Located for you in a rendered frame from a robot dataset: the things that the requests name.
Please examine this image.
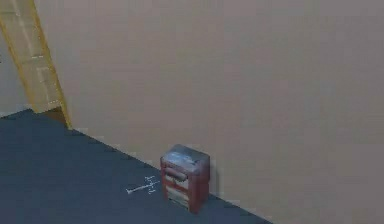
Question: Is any yellow wooden room door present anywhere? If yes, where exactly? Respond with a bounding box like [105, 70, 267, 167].
[0, 0, 73, 130]

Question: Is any white spider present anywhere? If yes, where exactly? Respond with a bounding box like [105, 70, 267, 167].
[125, 175, 161, 196]

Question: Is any red chest of drawers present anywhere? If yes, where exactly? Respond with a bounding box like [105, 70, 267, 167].
[159, 143, 211, 215]

